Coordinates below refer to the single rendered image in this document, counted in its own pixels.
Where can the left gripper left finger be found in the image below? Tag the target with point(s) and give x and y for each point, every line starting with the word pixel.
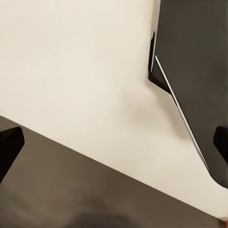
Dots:
pixel 11 142

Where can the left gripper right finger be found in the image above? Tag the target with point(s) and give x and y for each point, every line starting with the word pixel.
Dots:
pixel 220 140

